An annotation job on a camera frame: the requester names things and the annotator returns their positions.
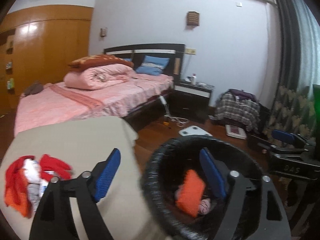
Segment white blanket controller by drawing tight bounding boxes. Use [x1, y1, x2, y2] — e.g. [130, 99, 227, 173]
[159, 95, 167, 106]

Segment brown wall lamp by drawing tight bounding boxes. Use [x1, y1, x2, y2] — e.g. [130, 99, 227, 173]
[186, 11, 200, 27]

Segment grey slippers on bed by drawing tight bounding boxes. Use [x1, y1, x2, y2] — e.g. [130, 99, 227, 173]
[23, 82, 44, 96]

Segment white red floor box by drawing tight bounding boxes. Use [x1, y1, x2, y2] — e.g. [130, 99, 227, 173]
[225, 125, 247, 140]

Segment bed with pink sheet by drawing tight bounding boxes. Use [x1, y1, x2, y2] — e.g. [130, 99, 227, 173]
[14, 73, 174, 134]

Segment small wall switch lamp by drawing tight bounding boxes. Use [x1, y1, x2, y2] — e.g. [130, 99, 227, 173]
[100, 28, 107, 38]

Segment white lotion bottle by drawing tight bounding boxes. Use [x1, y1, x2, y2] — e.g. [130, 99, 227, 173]
[191, 73, 197, 85]

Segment orange foam net sleeve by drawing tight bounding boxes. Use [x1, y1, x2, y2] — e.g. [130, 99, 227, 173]
[176, 170, 206, 218]

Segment red brown patterned pillow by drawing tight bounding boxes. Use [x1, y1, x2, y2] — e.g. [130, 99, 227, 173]
[68, 54, 134, 72]

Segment white cable on floor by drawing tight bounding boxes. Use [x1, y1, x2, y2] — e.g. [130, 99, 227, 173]
[163, 114, 190, 127]

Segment folded pink quilt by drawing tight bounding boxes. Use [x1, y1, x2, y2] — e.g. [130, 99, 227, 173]
[63, 64, 134, 90]

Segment black lined trash bin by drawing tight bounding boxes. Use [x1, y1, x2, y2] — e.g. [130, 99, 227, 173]
[142, 135, 262, 239]

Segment wooden wardrobe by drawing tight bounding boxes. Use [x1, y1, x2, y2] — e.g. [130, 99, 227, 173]
[1, 5, 93, 114]

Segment patterned curtain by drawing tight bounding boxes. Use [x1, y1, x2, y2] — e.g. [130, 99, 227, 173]
[264, 0, 319, 141]

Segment white bathroom scale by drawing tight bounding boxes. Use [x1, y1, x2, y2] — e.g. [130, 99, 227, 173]
[178, 125, 212, 137]

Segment dark wooden headboard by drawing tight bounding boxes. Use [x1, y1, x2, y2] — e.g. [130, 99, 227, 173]
[103, 43, 185, 83]

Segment wall power outlet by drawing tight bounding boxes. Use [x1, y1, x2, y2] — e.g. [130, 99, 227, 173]
[184, 48, 196, 55]

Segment black white nightstand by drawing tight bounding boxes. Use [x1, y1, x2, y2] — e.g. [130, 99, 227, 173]
[169, 81, 214, 124]

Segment red knit glove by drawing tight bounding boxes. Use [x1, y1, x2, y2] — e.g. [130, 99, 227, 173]
[5, 154, 72, 192]

